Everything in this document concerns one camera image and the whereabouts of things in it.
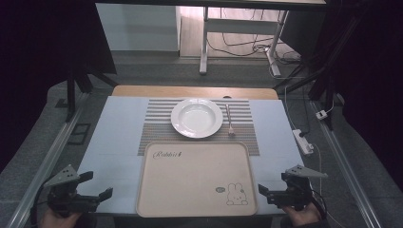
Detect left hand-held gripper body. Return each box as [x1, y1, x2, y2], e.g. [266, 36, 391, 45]
[44, 164, 100, 219]

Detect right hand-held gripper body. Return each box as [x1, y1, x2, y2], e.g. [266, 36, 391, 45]
[267, 164, 329, 212]

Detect person's left hand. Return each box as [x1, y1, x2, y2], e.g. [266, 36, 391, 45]
[41, 209, 82, 228]

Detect person's right hand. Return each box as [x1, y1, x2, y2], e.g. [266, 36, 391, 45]
[281, 202, 321, 227]

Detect white power strip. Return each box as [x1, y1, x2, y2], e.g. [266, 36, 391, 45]
[292, 128, 315, 156]

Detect beige tray with rabbit print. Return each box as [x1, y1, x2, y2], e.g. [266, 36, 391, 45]
[136, 141, 259, 219]

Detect striped woven placemat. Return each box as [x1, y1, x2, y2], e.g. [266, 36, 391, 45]
[137, 98, 260, 157]

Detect black metal stand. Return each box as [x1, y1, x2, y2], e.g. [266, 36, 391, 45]
[274, 6, 369, 131]
[65, 67, 119, 124]

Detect metal fork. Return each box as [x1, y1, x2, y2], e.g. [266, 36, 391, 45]
[224, 104, 236, 137]

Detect white deep plate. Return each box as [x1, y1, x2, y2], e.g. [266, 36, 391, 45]
[170, 97, 224, 140]

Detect wooden table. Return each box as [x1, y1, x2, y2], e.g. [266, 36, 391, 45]
[112, 85, 279, 101]

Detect dark curtain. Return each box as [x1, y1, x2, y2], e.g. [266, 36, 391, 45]
[0, 0, 118, 174]
[326, 0, 403, 191]

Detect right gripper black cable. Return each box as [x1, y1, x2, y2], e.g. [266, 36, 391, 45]
[310, 189, 328, 220]

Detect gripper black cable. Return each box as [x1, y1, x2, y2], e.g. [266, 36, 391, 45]
[310, 189, 328, 220]
[30, 185, 49, 224]

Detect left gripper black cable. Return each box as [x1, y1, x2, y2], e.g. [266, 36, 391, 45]
[30, 185, 49, 224]

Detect aluminium rail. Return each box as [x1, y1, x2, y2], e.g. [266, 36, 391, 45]
[308, 101, 383, 228]
[6, 93, 90, 228]

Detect black plug cable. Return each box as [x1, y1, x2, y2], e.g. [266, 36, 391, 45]
[298, 85, 311, 138]

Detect black floor cable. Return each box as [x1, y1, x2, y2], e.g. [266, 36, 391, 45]
[205, 9, 302, 66]

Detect white desk frame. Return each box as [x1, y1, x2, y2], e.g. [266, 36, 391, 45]
[199, 6, 290, 77]

